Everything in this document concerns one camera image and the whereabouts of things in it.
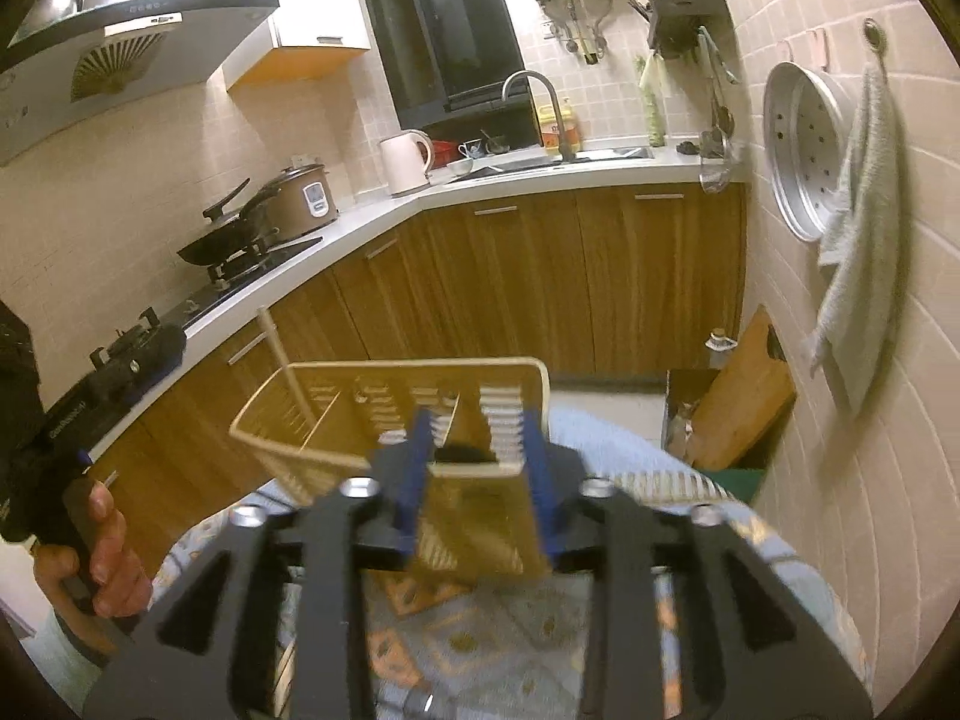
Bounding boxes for white wall cabinet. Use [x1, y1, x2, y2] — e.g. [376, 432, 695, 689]
[221, 0, 370, 89]

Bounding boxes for metal steamer tray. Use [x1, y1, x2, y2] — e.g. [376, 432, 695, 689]
[763, 62, 853, 242]

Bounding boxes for range hood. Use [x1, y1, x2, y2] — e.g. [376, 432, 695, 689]
[2, 0, 278, 163]

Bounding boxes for green bottle on counter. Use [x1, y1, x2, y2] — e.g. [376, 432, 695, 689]
[636, 57, 667, 148]

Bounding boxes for grey hanging towel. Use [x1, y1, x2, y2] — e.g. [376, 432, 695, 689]
[809, 60, 903, 416]

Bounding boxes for white electric kettle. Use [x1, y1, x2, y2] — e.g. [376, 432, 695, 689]
[379, 128, 434, 197]

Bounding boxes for brown rice cooker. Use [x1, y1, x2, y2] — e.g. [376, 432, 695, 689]
[260, 163, 338, 242]

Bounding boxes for black wall spice rack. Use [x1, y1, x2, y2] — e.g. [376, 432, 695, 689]
[628, 0, 727, 60]

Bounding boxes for chrome sink faucet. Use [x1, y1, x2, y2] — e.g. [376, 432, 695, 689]
[499, 68, 580, 166]

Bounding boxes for wooden chopstick bundle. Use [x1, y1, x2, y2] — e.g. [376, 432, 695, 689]
[231, 309, 317, 445]

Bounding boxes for orange bottle by sink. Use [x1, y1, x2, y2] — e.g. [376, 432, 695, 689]
[537, 98, 583, 154]

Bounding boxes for wooden cutting board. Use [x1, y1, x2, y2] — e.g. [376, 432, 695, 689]
[685, 305, 796, 472]

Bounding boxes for black plastic ladle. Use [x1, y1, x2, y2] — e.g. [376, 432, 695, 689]
[433, 442, 498, 465]

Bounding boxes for gas stove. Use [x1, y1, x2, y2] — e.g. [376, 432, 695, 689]
[88, 234, 324, 373]

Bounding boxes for person's left hand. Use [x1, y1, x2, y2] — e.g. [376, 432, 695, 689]
[32, 478, 153, 656]

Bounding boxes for wooden base cabinets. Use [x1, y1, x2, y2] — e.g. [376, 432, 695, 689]
[94, 184, 747, 569]

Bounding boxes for dark kitchen window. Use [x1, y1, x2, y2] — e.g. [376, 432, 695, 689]
[364, 0, 539, 149]

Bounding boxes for black frying pan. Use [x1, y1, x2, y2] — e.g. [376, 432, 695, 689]
[178, 179, 277, 266]

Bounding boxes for yellow plastic utensil basket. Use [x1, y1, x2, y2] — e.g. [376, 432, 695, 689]
[229, 358, 550, 582]

